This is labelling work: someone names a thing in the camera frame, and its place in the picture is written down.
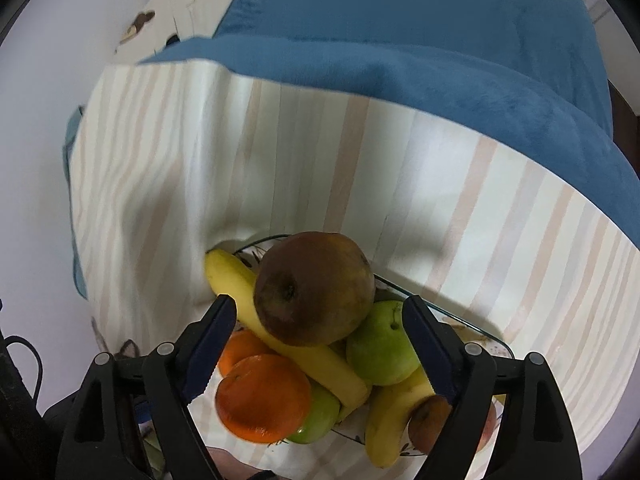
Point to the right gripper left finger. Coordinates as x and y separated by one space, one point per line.
174 375

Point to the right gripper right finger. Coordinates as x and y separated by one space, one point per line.
464 377

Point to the striped red yellow apple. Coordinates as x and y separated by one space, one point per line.
427 421

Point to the orange mandarin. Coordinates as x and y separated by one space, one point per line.
263 399
241 345

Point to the green apple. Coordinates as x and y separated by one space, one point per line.
379 350
322 417

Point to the dark red brown apple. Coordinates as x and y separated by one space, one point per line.
313 288

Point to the yellow banana with stem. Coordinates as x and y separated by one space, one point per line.
389 413

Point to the oval patterned ceramic plate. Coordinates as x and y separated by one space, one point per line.
350 425

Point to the striped cream blanket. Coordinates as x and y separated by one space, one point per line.
169 160

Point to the blue bed sheet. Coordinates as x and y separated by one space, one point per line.
527 73

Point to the bear print pillow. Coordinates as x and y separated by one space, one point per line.
162 23

